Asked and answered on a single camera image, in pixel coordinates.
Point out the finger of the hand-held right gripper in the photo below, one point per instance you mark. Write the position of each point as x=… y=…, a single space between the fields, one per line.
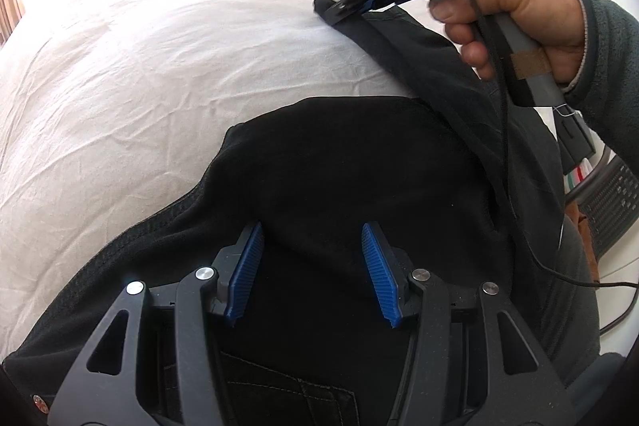
x=344 y=13

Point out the black pants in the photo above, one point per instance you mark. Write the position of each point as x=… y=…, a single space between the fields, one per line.
x=319 y=186

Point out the person's grey clothing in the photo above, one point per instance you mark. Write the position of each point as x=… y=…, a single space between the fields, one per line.
x=569 y=296

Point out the white bed sheet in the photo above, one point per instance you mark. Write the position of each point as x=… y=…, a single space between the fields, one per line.
x=164 y=51

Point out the person's right hand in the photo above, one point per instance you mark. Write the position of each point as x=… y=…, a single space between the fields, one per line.
x=529 y=14

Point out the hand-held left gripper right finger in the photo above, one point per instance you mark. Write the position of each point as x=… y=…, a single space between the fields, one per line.
x=380 y=276

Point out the person's right forearm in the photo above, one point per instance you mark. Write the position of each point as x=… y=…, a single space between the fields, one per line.
x=611 y=76

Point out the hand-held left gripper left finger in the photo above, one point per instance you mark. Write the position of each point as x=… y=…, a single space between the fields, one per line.
x=243 y=274

